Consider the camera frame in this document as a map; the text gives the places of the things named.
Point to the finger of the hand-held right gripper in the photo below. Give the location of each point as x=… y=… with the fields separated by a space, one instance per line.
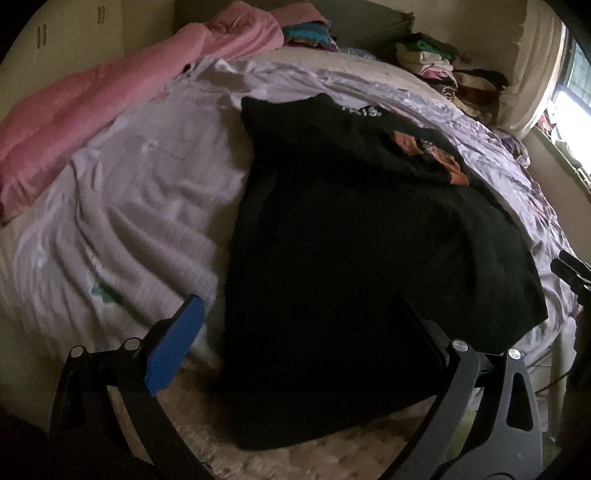
x=572 y=274

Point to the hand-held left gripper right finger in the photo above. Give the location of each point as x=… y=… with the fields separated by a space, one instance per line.
x=427 y=330

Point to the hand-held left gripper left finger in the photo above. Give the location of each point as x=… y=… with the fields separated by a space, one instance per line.
x=178 y=339

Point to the black long-sleeved sweater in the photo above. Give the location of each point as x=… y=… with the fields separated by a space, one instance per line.
x=346 y=277

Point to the pile of folded clothes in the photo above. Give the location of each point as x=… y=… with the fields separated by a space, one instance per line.
x=443 y=74

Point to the teal striped clothes pile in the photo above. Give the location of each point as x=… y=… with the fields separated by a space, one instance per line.
x=309 y=36

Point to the lavender printed bed quilt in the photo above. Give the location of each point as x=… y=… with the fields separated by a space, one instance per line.
x=138 y=207

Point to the colourful cloth heap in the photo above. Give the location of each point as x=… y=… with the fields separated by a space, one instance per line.
x=556 y=134

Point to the window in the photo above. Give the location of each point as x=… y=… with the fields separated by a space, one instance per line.
x=577 y=92

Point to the cream curtain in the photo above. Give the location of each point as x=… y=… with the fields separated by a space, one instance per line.
x=531 y=69

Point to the pink quilt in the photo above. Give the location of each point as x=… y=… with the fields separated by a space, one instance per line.
x=92 y=101

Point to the cream quilted blanket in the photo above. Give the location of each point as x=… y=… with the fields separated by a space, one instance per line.
x=360 y=64

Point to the grey upholstered headboard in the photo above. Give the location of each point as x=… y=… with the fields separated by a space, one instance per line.
x=369 y=23

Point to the cream wardrobe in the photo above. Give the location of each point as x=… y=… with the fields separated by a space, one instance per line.
x=69 y=37

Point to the pink folded cloth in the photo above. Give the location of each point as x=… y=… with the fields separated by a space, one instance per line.
x=300 y=14

